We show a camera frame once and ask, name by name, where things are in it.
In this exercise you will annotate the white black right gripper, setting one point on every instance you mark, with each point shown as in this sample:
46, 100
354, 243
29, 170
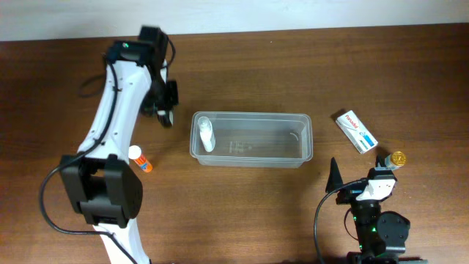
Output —
353, 191

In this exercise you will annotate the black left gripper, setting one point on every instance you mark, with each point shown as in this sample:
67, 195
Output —
165, 101

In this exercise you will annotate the dark bottle white cap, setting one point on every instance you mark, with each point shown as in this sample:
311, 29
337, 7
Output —
166, 118

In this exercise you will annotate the white lotion bottle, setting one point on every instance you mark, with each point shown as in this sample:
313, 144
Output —
206, 133

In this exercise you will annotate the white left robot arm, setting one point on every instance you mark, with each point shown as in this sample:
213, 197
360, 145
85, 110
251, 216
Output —
98, 180

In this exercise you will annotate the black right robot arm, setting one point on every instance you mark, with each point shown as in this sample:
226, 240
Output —
381, 235

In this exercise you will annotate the clear plastic container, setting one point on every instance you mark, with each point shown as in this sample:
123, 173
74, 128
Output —
253, 139

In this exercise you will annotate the gold lid small jar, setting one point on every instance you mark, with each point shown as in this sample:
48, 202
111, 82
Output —
395, 160

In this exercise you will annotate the white Panadol box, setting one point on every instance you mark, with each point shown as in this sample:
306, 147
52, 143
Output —
356, 132

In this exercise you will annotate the orange tube white cap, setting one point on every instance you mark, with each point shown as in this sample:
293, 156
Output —
135, 154

